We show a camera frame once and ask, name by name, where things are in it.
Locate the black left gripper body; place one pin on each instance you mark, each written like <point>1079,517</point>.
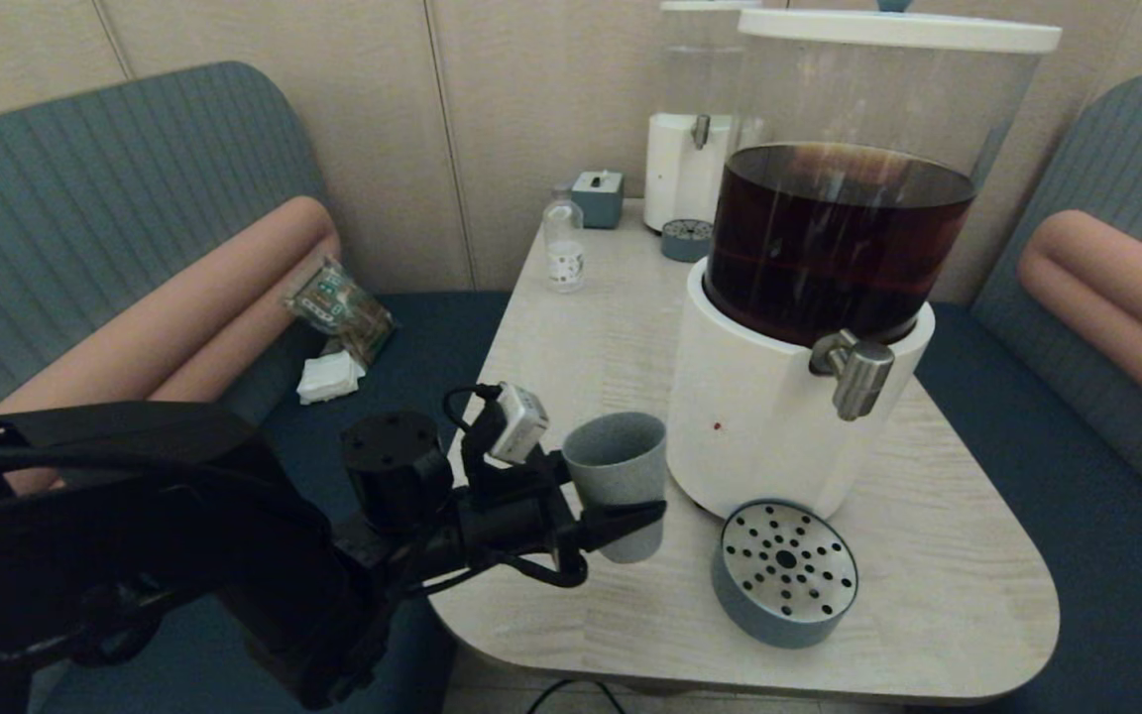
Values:
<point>516,521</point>

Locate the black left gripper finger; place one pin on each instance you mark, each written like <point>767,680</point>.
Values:
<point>621,521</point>

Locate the grey-blue plastic cup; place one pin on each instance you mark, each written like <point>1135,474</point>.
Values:
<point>621,466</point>

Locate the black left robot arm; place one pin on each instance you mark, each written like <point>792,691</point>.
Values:
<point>135,516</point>

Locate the large blue drip tray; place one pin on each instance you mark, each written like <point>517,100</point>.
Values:
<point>785,560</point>

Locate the large tea drink dispenser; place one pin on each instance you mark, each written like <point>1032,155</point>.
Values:
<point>759,416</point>

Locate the white folded napkin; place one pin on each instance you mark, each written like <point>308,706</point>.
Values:
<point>331,377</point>

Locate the clear plastic bottle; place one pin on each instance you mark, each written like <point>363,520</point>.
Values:
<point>564,256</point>

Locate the green snack packet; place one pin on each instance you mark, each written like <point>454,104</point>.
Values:
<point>338,305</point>

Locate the small blue drip tray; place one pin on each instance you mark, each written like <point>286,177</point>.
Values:
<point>687,240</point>

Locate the small blue tissue box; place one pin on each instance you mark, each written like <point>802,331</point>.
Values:
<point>598,201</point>

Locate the small water drink dispenser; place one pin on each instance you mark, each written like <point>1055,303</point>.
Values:
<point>680,169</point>

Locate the small metal dispenser tap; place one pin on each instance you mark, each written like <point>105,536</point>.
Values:
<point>701,131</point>

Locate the small white dispenser lid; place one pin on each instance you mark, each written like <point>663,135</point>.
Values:
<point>705,6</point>

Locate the large white dispenser lid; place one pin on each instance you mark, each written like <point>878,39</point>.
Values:
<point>893,32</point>

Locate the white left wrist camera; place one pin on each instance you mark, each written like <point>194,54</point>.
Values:
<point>519,424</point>

